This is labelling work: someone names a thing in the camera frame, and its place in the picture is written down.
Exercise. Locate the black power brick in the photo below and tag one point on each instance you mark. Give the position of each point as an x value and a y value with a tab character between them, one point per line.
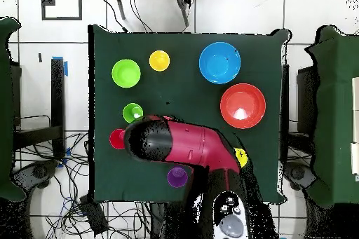
94	216

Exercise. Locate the black metal stand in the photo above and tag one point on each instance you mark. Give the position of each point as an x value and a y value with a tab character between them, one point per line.
304	96
57	96

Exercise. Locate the purple cup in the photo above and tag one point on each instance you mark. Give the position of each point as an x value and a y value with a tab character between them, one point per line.
177	177

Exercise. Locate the green cloth covered table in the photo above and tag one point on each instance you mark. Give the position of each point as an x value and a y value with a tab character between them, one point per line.
5	110
333	110

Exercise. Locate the red cup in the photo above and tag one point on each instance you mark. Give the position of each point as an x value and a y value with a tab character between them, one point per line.
116	139

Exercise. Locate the tall smooth yellow cup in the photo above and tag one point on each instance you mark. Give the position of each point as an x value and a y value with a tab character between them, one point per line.
241	157

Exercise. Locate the small green bowl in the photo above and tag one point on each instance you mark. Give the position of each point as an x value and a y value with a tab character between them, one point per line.
126	73

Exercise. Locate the green ridged cup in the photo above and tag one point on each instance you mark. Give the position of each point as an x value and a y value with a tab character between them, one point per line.
131	111

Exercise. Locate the large light blue bowl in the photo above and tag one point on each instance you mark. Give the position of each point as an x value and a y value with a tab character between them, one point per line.
219	63

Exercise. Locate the grey chair base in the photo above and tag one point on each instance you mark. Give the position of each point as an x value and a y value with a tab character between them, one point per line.
39	171
297	172

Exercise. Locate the yellow ridged cup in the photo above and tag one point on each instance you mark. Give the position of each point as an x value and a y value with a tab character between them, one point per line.
159	60

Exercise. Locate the dark green table cloth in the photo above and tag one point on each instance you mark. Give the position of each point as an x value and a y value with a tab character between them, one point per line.
174	96

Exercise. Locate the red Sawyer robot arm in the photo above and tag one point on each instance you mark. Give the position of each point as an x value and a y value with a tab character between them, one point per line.
196	143

